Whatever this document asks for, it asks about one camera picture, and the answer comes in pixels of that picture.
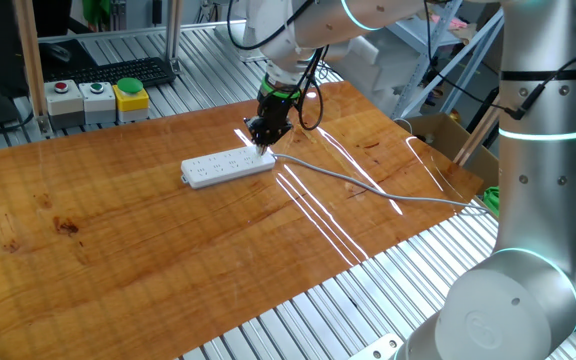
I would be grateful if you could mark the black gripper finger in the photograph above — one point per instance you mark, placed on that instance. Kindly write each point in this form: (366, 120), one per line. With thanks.
(257, 149)
(265, 147)

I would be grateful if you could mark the white machine pedestal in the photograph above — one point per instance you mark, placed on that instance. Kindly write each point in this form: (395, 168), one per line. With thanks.
(233, 42)

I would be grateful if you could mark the small green button control box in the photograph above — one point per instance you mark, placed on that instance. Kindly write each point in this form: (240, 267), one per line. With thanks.
(97, 102)

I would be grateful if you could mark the white foam blocks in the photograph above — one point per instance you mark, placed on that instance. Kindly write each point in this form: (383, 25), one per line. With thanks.
(383, 75)

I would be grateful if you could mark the red button control box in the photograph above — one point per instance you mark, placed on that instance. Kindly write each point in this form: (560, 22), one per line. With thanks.
(64, 102)

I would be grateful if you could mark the black keyboard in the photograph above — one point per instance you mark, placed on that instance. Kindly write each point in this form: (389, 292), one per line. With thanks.
(118, 71)

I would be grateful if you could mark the hanging green fabric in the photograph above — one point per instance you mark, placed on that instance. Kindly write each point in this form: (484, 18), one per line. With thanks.
(95, 11)

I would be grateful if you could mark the black computer mouse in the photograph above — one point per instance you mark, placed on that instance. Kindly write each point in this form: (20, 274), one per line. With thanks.
(57, 52)

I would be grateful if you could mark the aluminium frame rail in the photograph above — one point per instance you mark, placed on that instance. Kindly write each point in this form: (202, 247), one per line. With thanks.
(118, 31)

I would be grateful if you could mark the green cloth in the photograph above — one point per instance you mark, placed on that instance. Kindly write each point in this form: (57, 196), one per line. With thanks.
(493, 200)

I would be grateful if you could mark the yellow box green mushroom button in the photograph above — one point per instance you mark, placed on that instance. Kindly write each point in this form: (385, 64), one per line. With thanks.
(131, 100)

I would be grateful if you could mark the wood grain table mat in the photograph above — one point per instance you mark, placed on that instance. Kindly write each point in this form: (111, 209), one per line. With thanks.
(118, 250)

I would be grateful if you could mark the slanted copper frame bar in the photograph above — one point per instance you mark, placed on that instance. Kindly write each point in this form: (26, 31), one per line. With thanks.
(478, 135)

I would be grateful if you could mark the cardboard box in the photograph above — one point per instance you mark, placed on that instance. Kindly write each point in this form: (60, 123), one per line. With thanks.
(448, 140)

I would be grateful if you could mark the copper coloured frame post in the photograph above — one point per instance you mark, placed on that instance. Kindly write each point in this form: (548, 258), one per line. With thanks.
(32, 65)

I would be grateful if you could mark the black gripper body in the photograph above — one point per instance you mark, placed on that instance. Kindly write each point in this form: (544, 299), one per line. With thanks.
(270, 120)

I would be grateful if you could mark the pink item on shelf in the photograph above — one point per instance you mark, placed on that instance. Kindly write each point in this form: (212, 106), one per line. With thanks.
(448, 21)

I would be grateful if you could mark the white metal shelf rack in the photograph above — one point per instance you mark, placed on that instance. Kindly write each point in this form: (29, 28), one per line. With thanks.
(420, 75)

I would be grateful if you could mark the aluminium frame post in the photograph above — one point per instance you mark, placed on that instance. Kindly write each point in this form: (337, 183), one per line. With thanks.
(173, 35)

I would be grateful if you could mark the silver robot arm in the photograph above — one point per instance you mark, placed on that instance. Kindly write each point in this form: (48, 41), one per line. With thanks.
(543, 210)

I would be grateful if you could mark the silver corner bracket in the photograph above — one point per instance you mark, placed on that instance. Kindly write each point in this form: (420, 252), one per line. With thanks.
(380, 349)

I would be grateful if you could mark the white power strip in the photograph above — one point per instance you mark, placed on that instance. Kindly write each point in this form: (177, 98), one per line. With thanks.
(218, 170)

